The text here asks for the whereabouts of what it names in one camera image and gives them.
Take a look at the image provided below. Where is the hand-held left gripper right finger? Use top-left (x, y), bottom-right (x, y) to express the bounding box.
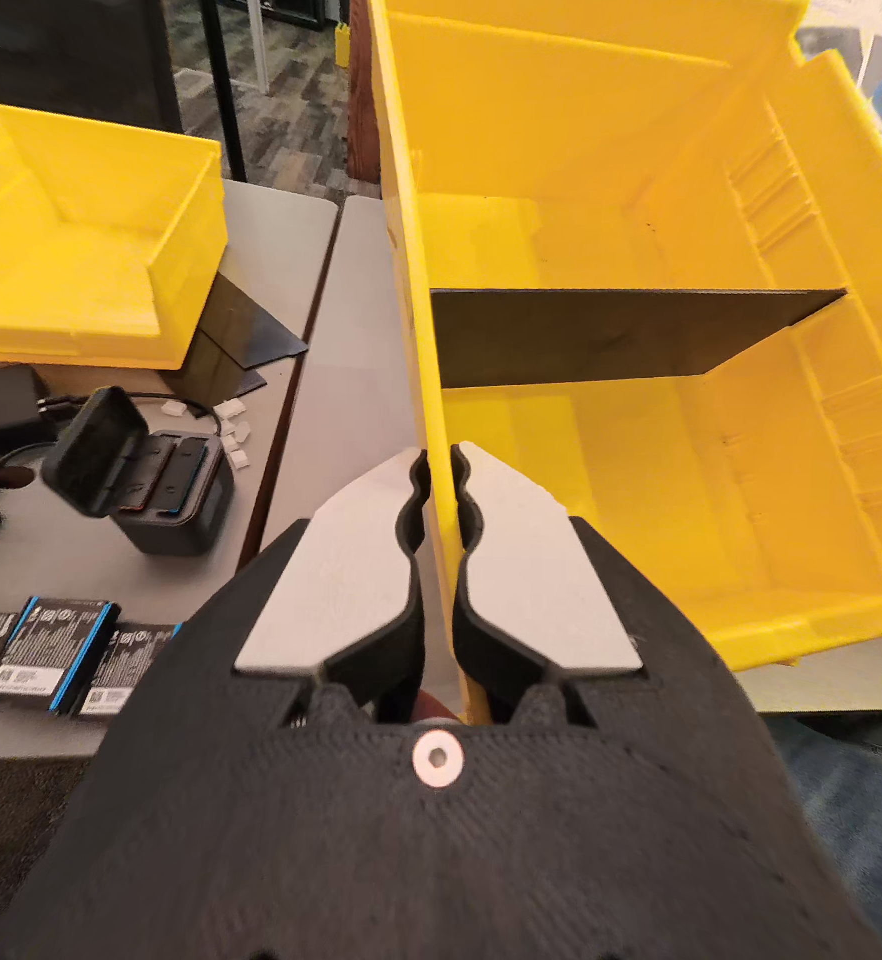
top-left (450, 441), bottom-right (645, 726)

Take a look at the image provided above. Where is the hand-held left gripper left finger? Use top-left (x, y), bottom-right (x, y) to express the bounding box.
top-left (233, 447), bottom-right (432, 726)

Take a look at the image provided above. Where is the large yellow plastic bin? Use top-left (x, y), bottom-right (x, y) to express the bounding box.
top-left (366, 0), bottom-right (882, 727)

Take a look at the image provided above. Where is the dark grey battery charger case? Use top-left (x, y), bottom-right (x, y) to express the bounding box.
top-left (42, 386), bottom-right (235, 558)

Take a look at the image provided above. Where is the pile of white plastic caps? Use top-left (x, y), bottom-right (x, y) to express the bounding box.
top-left (159, 399), bottom-right (252, 471)

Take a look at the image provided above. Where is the black plastic sheet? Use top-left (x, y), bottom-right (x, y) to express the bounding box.
top-left (199, 273), bottom-right (309, 369)
top-left (174, 330), bottom-right (268, 408)

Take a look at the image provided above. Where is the black bin divider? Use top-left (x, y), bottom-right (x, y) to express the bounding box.
top-left (429, 288), bottom-right (849, 391)

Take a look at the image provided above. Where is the person's leg in jeans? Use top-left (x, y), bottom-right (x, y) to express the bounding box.
top-left (774, 712), bottom-right (882, 960)

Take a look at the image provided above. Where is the black metal table leg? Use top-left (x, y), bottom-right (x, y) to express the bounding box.
top-left (199, 0), bottom-right (248, 181)

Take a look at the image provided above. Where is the black charger cable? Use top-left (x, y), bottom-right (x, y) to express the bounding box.
top-left (36, 391), bottom-right (224, 444)

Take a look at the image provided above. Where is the black power cord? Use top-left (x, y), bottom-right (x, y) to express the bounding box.
top-left (0, 441), bottom-right (63, 492)

